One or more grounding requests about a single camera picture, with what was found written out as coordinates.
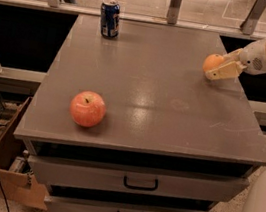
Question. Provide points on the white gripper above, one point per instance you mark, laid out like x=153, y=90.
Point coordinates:
x=254, y=57

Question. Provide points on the orange fruit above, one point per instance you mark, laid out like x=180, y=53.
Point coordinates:
x=212, y=61

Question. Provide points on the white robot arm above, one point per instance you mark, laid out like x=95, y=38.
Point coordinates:
x=250, y=59

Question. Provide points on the red apple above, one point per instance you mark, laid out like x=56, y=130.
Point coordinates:
x=87, y=109

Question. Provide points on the grey drawer cabinet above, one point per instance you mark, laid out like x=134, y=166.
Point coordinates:
x=161, y=111

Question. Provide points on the top grey drawer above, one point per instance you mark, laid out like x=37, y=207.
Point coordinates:
x=138, y=180

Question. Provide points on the blue soda can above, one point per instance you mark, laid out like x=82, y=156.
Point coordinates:
x=109, y=19

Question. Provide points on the brown cardboard box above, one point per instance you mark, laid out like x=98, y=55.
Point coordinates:
x=19, y=187

